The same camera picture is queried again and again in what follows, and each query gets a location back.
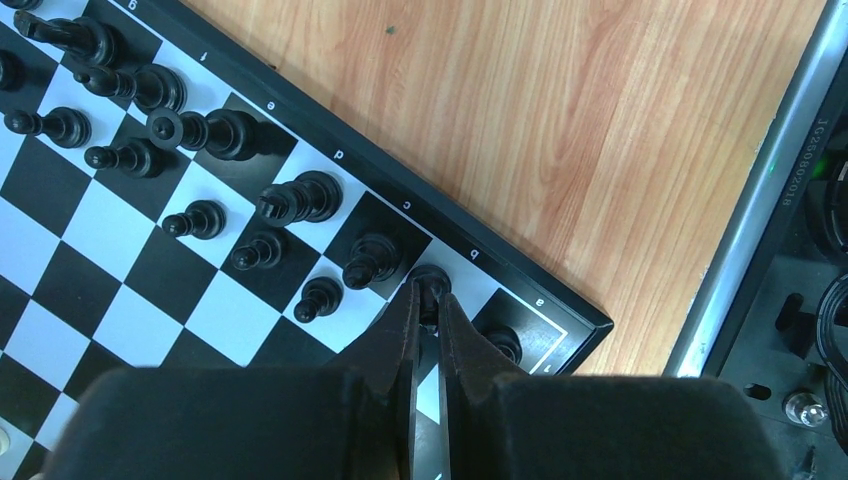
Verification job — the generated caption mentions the black and white chessboard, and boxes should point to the black and white chessboard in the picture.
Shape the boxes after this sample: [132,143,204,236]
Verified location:
[1,1,613,479]

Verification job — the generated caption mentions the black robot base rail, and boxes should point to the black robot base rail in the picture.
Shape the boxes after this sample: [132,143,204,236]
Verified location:
[664,1,847,479]

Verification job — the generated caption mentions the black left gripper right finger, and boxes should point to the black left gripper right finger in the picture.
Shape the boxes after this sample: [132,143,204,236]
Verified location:
[438,294,782,479]

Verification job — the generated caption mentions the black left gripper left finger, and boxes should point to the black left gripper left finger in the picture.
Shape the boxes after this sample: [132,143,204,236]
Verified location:
[43,281,421,479]

